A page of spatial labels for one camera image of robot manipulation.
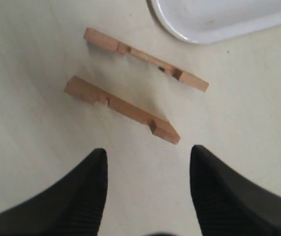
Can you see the notched wooden piece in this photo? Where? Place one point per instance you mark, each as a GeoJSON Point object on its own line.
{"type": "Point", "coordinates": [90, 93]}
{"type": "Point", "coordinates": [110, 44]}

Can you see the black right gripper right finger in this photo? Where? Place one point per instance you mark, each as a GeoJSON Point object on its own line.
{"type": "Point", "coordinates": [228, 204]}

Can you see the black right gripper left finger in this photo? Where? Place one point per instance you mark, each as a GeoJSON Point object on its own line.
{"type": "Point", "coordinates": [73, 206]}

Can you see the white rectangular plastic tray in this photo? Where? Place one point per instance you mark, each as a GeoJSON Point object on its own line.
{"type": "Point", "coordinates": [210, 21]}

